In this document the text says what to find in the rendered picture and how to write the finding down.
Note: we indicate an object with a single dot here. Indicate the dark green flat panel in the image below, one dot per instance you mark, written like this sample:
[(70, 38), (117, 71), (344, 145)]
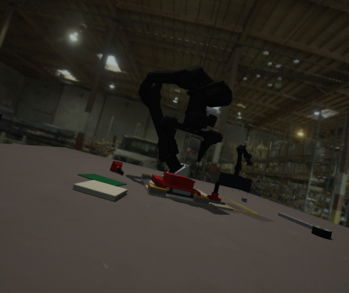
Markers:
[(102, 179)]

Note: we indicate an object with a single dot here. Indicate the beige flat rectangular slab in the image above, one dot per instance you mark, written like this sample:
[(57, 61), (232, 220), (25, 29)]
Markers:
[(99, 189)]

